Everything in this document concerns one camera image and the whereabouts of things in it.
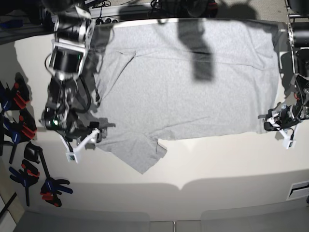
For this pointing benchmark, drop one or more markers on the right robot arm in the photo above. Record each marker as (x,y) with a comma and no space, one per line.
(68,94)

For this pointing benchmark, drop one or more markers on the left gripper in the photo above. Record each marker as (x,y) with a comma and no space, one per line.
(281,119)

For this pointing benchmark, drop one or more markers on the black bar clamp long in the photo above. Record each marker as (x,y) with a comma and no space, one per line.
(51,188)

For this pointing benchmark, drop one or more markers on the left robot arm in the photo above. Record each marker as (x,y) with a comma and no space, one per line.
(298,37)

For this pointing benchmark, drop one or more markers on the grey T-shirt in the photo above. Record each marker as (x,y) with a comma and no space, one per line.
(182,80)

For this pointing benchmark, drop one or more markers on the blue red clamp lower left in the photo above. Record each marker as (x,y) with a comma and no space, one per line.
(27,177)

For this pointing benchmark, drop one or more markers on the blue red clamp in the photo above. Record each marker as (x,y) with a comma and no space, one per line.
(15,98)
(27,177)
(19,132)

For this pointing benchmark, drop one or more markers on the blue red clamp top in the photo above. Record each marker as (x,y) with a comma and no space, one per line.
(15,98)

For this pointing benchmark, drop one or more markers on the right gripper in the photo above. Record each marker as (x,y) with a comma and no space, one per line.
(76,130)

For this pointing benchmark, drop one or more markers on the white vent plate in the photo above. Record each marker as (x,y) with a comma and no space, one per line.
(298,190)

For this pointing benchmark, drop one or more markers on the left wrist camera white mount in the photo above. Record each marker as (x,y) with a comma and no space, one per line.
(288,136)

